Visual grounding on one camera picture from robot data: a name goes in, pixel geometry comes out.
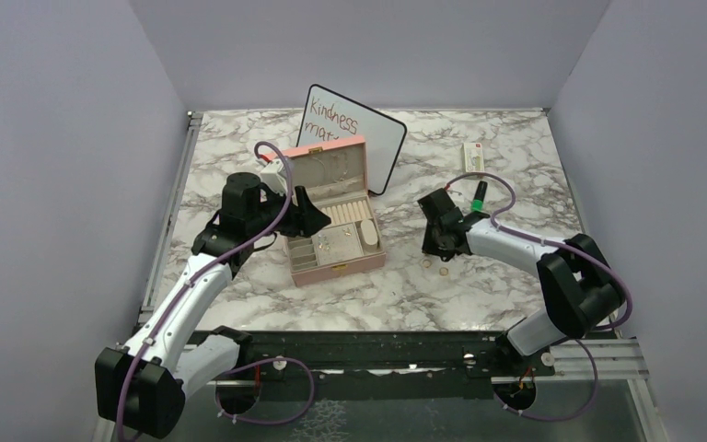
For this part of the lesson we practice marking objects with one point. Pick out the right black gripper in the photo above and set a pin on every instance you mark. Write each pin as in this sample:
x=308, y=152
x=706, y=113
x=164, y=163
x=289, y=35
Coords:
x=430, y=247

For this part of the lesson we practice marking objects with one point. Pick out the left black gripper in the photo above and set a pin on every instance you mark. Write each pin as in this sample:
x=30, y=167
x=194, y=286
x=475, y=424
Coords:
x=306, y=218

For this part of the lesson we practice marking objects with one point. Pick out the pink jewelry box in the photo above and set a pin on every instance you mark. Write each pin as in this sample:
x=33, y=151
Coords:
x=335, y=176

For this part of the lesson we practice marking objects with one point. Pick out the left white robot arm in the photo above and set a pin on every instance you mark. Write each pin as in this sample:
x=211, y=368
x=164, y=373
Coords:
x=144, y=383

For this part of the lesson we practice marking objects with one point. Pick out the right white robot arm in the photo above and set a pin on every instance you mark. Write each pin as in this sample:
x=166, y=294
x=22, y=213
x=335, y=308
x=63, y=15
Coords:
x=577, y=285

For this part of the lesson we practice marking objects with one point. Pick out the green marker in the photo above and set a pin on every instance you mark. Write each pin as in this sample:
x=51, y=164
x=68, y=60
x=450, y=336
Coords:
x=477, y=204

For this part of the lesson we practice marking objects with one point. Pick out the beige oval cushion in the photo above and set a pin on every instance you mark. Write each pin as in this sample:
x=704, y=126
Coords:
x=369, y=235

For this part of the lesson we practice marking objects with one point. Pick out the small white card box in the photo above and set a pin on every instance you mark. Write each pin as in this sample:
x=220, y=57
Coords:
x=473, y=159

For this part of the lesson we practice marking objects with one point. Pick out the small whiteboard with writing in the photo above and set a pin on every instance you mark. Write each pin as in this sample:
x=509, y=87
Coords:
x=329, y=115

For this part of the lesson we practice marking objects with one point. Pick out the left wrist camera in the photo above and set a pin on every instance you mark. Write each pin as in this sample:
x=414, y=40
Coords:
x=274, y=176

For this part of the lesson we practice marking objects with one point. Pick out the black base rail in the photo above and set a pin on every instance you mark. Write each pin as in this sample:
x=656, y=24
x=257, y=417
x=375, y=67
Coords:
x=374, y=365

